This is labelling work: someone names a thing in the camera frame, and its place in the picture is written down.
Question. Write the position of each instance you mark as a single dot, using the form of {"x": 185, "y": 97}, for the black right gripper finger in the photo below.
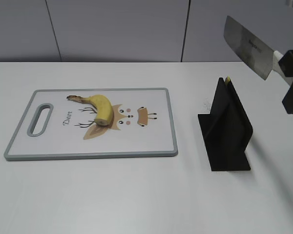
{"x": 286, "y": 63}

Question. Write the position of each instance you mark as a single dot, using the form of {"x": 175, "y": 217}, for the cleaver with white handle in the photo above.
{"x": 256, "y": 54}

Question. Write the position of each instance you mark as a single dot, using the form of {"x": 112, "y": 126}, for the yellow banana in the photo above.
{"x": 100, "y": 103}

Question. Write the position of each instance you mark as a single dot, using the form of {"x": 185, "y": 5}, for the black knife stand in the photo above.
{"x": 226, "y": 130}

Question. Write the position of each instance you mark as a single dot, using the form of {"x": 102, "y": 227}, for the white grey-rimmed cutting board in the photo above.
{"x": 54, "y": 128}

